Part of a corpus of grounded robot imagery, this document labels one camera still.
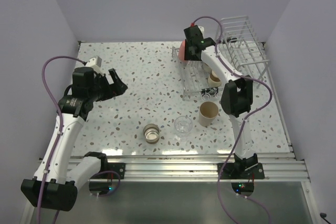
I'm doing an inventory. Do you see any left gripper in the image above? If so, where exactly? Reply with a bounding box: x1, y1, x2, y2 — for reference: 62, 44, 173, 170
88, 68, 127, 102

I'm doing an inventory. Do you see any pink plastic cup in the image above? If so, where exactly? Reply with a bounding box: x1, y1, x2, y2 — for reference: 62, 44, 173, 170
178, 40, 187, 63

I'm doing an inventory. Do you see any steel cup with cork band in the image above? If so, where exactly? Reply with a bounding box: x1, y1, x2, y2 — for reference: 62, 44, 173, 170
203, 64, 212, 73

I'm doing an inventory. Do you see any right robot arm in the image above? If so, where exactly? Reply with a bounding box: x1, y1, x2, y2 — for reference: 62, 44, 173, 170
184, 24, 258, 178

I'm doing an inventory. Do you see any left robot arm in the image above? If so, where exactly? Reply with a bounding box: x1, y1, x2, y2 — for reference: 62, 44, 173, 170
21, 67, 128, 211

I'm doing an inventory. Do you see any beige plastic cup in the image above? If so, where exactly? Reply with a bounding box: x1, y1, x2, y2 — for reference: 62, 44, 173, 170
198, 101, 219, 127

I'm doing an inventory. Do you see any large clear glass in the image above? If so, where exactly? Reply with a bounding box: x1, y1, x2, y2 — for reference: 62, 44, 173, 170
174, 115, 193, 140

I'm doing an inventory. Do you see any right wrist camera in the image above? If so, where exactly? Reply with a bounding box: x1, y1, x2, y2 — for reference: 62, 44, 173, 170
191, 22, 205, 34

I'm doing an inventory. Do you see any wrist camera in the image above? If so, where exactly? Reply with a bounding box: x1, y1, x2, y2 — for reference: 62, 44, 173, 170
191, 22, 205, 34
85, 56, 103, 74

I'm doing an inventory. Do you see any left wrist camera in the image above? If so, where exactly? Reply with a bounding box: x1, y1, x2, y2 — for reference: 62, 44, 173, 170
85, 56, 103, 74

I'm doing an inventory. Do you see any white wire dish rack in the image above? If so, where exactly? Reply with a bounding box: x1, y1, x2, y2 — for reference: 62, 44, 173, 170
172, 16, 270, 100

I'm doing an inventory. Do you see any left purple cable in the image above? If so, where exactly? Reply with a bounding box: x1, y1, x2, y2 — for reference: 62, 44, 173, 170
35, 55, 87, 224

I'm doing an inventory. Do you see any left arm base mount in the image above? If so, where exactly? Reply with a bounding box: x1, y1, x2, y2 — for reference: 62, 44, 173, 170
89, 163, 125, 197

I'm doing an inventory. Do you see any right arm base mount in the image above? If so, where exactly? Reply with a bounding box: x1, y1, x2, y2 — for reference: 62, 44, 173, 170
220, 163, 265, 197

